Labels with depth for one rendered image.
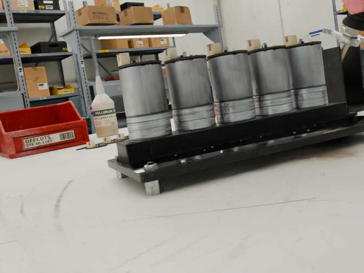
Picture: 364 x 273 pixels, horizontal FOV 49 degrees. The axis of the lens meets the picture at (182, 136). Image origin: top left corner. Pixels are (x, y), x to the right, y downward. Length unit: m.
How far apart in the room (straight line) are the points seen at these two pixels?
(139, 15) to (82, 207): 2.99
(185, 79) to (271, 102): 0.06
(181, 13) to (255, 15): 2.93
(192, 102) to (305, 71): 0.08
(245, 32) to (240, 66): 6.10
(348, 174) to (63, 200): 0.13
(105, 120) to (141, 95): 0.39
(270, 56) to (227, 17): 6.35
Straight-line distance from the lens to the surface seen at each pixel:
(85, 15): 2.95
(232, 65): 0.24
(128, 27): 3.04
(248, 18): 6.31
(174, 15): 3.37
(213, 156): 0.19
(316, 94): 0.27
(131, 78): 0.22
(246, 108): 0.24
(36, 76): 4.48
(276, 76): 0.25
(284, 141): 0.21
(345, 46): 0.45
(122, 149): 0.22
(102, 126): 0.60
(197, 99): 0.23
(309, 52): 0.27
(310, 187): 0.16
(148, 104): 0.22
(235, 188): 0.17
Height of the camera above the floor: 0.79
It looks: 6 degrees down
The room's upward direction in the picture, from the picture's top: 9 degrees counter-clockwise
